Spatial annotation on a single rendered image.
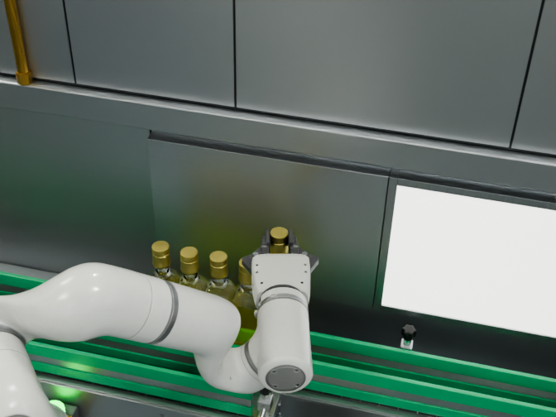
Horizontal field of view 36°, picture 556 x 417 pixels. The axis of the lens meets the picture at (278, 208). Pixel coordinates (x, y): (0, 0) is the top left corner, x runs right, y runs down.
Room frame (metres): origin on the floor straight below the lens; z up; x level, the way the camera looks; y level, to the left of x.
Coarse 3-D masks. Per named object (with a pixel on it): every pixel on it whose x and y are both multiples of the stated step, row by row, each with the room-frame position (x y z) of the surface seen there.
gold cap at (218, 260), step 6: (216, 252) 1.21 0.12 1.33; (222, 252) 1.21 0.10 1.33; (210, 258) 1.19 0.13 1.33; (216, 258) 1.19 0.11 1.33; (222, 258) 1.19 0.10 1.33; (210, 264) 1.19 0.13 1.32; (216, 264) 1.18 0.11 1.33; (222, 264) 1.19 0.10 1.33; (210, 270) 1.19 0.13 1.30; (216, 270) 1.18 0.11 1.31; (222, 270) 1.19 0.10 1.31; (216, 276) 1.18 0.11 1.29; (222, 276) 1.19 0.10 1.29
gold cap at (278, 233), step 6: (276, 228) 1.19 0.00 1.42; (282, 228) 1.19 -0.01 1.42; (270, 234) 1.17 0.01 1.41; (276, 234) 1.17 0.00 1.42; (282, 234) 1.17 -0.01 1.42; (288, 234) 1.17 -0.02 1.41; (276, 240) 1.16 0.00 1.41; (282, 240) 1.16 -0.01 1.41; (288, 240) 1.17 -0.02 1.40; (276, 246) 1.16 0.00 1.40; (282, 246) 1.16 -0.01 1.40; (270, 252) 1.17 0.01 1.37; (276, 252) 1.16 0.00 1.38; (282, 252) 1.16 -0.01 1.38
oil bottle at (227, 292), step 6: (210, 282) 1.20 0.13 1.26; (228, 282) 1.21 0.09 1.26; (210, 288) 1.19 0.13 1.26; (216, 288) 1.19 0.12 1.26; (222, 288) 1.19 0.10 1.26; (228, 288) 1.19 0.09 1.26; (234, 288) 1.21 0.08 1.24; (216, 294) 1.18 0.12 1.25; (222, 294) 1.18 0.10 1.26; (228, 294) 1.18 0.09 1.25; (228, 300) 1.17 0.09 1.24
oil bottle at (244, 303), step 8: (232, 296) 1.18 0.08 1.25; (240, 296) 1.17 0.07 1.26; (248, 296) 1.17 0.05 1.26; (240, 304) 1.16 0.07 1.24; (248, 304) 1.16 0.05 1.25; (240, 312) 1.16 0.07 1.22; (248, 312) 1.16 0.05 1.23; (248, 320) 1.16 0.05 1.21; (256, 320) 1.16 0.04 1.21; (240, 328) 1.16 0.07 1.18; (248, 328) 1.16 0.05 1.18; (240, 336) 1.16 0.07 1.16; (248, 336) 1.16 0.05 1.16; (240, 344) 1.16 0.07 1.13
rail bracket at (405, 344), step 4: (404, 328) 1.17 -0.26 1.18; (408, 328) 1.17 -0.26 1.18; (412, 328) 1.17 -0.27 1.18; (404, 332) 1.16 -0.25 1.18; (408, 332) 1.16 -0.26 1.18; (412, 332) 1.16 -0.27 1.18; (404, 336) 1.16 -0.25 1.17; (408, 336) 1.16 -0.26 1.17; (412, 336) 1.16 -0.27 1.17; (404, 340) 1.17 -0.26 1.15; (408, 340) 1.16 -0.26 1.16; (412, 340) 1.18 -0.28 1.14; (400, 344) 1.17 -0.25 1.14; (404, 344) 1.16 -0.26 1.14; (408, 344) 1.16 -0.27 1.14; (412, 344) 1.17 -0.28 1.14; (400, 348) 1.16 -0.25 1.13; (404, 348) 1.16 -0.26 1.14; (408, 348) 1.16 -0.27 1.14
